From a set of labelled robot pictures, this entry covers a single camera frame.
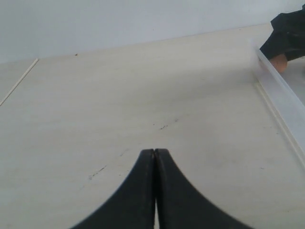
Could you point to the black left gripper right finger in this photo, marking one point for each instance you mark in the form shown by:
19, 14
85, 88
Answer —
180, 205

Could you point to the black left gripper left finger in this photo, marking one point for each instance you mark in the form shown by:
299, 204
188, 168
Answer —
132, 206

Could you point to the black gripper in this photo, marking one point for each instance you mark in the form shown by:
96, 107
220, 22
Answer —
288, 36

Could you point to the clear plastic box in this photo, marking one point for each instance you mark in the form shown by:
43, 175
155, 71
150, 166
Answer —
284, 100

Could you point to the brown egg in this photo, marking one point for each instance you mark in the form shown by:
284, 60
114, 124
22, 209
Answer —
279, 62

